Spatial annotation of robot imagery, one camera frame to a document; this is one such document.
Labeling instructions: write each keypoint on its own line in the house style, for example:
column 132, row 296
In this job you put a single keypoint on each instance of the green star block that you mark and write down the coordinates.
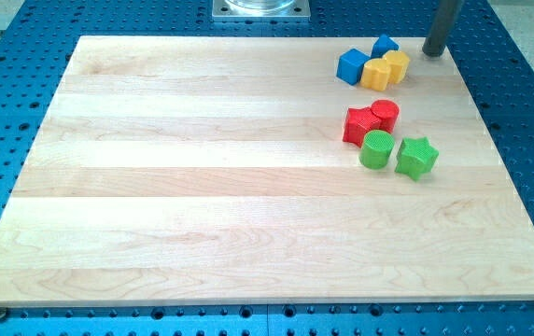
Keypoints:
column 415, row 157

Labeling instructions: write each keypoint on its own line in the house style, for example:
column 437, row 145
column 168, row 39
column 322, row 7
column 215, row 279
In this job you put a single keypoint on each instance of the yellow hexagon block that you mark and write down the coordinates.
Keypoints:
column 398, row 62

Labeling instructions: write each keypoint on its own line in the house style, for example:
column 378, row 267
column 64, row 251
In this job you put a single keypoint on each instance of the yellow heart block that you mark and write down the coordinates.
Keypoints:
column 375, row 74

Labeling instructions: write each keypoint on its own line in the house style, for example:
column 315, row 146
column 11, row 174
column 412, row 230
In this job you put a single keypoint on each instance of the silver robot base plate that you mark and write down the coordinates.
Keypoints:
column 284, row 10

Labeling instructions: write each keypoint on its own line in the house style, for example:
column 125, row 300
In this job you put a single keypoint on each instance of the blue cube block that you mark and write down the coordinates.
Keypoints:
column 350, row 66

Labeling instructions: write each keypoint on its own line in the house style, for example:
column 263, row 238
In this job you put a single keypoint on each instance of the blue block rear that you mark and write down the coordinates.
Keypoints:
column 382, row 45

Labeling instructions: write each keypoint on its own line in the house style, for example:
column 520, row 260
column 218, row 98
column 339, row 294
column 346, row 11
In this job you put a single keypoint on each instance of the light wooden board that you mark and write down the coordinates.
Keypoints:
column 212, row 170

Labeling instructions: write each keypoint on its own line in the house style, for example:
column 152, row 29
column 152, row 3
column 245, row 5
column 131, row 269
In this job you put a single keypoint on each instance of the red cylinder block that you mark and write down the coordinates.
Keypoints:
column 387, row 111

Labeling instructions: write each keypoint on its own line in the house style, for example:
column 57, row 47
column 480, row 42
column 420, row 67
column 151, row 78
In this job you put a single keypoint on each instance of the green cylinder block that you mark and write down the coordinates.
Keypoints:
column 376, row 149

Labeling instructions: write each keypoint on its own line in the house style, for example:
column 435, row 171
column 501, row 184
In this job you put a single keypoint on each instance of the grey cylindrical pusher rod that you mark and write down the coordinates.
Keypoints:
column 442, row 25

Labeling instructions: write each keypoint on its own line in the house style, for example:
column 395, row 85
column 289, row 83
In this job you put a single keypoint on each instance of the red star block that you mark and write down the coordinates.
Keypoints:
column 358, row 122

